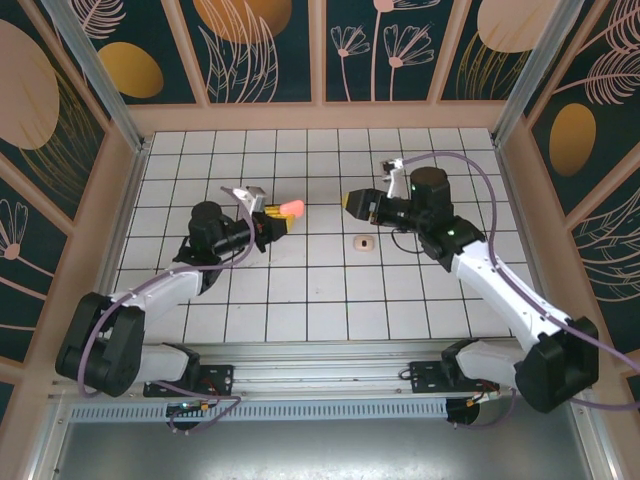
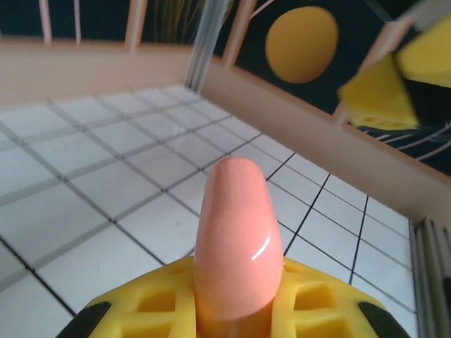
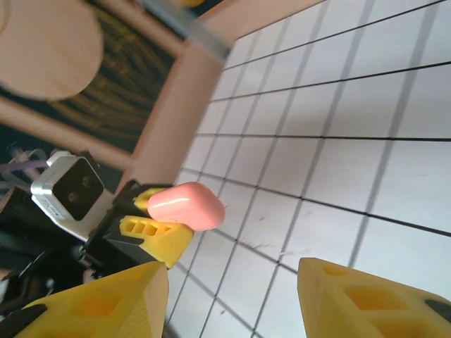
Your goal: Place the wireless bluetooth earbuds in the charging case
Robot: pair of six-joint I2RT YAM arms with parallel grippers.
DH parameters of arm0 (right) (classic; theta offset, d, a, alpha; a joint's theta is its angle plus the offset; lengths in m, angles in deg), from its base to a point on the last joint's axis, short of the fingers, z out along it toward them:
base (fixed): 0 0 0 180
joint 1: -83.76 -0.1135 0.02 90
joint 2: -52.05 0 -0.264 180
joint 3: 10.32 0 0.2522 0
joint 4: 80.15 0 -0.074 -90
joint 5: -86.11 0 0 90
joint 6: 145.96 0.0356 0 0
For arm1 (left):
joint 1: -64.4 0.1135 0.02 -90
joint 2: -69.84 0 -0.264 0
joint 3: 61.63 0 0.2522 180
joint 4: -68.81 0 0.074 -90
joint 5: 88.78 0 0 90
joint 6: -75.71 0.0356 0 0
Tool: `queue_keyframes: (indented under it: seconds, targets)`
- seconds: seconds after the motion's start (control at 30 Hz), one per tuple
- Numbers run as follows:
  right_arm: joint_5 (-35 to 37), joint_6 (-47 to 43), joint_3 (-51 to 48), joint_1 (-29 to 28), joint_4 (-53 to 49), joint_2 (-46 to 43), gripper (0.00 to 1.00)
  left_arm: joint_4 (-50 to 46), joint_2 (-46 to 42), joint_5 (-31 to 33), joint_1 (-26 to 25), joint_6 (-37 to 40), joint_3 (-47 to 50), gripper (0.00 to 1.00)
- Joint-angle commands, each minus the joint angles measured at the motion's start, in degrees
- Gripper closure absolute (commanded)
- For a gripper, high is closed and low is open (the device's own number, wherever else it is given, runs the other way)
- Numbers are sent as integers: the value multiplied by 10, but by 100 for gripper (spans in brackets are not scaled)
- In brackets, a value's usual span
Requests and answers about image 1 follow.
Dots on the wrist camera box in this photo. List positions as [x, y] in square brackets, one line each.
[395, 180]
[255, 197]

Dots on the aluminium side rail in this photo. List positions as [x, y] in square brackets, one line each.
[522, 220]
[122, 220]

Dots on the orange oval feather wall panel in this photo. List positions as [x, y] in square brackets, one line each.
[130, 70]

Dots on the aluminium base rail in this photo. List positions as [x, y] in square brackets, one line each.
[325, 365]

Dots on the grey metal sheet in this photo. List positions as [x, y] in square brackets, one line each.
[325, 450]

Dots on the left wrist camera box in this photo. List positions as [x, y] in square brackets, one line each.
[255, 197]

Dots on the pale fern fronds wall panel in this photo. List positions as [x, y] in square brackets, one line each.
[610, 270]

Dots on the large beige disc wall panel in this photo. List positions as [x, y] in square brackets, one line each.
[30, 100]

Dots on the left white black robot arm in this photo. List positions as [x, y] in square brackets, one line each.
[165, 290]

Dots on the orange oval fern wall panel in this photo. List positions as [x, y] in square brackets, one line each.
[572, 140]

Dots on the aluminium corner post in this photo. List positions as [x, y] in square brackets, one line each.
[95, 70]
[541, 70]

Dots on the pink flower outline wall panel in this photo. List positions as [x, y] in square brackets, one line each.
[25, 280]

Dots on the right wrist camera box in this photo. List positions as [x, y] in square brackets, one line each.
[395, 180]

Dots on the flower stems wall panel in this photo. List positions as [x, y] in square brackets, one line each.
[360, 75]

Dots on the orange circle leaves wall panel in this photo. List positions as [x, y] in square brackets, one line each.
[240, 50]

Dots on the pink earbud charging case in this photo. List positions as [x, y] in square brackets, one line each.
[294, 207]

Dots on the beige circle fronds wall panel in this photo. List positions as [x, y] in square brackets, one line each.
[500, 30]

